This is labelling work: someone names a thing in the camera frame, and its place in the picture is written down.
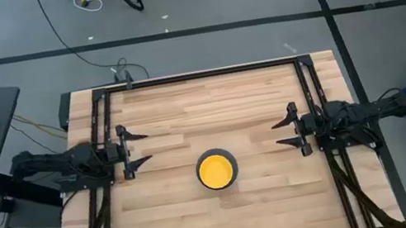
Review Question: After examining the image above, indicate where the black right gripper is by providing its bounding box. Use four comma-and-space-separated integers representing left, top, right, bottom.
267, 98, 322, 162

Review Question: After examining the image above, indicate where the long black floor cable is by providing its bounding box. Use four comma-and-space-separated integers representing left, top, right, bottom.
35, 0, 150, 96

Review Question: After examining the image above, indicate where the black aluminium table frame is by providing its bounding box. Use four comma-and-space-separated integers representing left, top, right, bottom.
32, 39, 406, 228

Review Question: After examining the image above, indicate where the grey bowl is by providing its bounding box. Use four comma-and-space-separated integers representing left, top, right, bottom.
192, 145, 243, 194

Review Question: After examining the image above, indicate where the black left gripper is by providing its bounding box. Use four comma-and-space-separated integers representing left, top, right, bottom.
100, 119, 158, 185

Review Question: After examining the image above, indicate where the thin yellow cable pair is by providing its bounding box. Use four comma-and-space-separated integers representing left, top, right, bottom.
12, 105, 69, 148

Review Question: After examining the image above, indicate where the yellow bowl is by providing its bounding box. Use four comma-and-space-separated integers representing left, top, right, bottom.
196, 151, 237, 192

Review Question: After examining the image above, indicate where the black rolling stand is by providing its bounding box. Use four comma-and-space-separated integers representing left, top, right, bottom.
0, 160, 69, 228

